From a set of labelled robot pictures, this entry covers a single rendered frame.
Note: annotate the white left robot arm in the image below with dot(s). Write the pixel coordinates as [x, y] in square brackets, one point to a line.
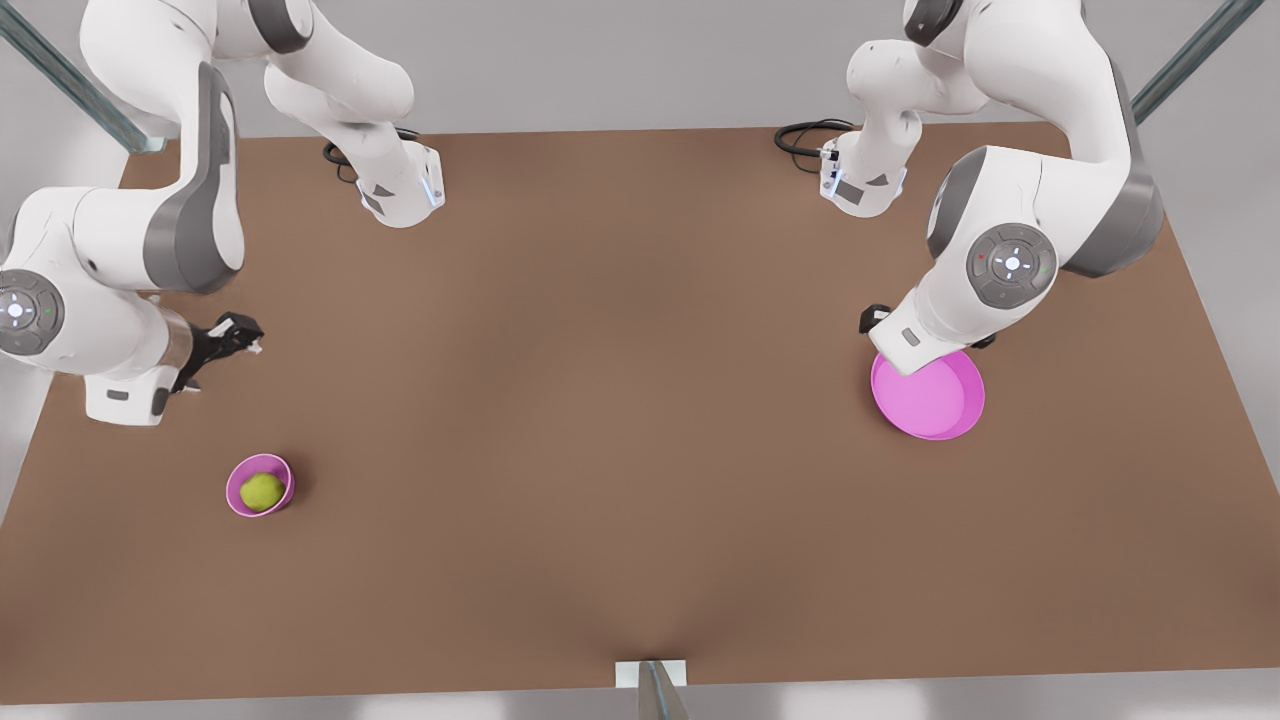
[1010, 265]

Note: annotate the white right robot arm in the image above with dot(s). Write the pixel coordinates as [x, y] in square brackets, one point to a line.
[190, 210]

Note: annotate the pink plate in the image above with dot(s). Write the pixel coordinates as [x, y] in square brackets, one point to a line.
[930, 400]

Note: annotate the small pink bowl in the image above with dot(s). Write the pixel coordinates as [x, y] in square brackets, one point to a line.
[238, 470]

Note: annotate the green apple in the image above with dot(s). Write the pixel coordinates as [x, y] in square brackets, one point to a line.
[263, 492]

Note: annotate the silver frame post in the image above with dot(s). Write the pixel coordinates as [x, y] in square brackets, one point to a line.
[655, 690]
[70, 80]
[1190, 55]

